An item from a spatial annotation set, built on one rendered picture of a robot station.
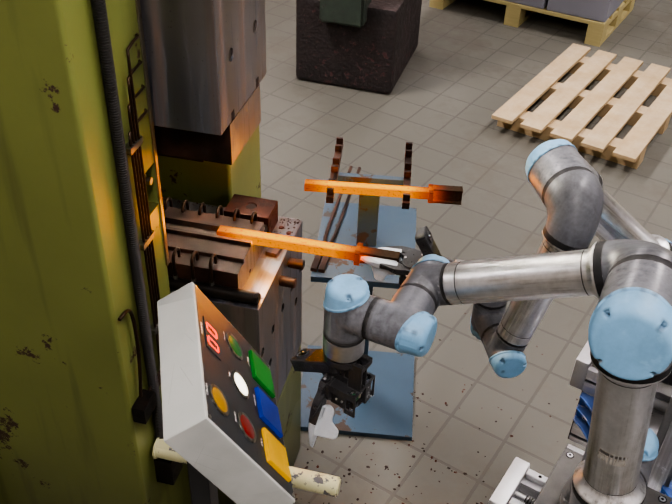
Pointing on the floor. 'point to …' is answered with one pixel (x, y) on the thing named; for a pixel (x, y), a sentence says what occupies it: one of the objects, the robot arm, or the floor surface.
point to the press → (356, 41)
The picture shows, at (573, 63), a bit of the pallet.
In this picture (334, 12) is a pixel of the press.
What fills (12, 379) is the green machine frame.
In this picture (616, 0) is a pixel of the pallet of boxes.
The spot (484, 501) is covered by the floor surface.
